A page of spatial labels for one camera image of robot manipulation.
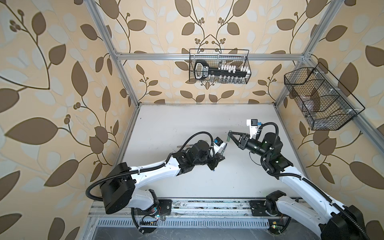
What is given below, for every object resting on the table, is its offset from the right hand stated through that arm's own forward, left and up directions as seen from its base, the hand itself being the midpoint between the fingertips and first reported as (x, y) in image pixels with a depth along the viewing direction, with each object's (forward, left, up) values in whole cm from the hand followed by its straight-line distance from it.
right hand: (230, 135), depth 71 cm
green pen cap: (-1, +1, -1) cm, 2 cm away
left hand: (-7, +2, -9) cm, 11 cm away
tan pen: (-5, +23, -1) cm, 24 cm away
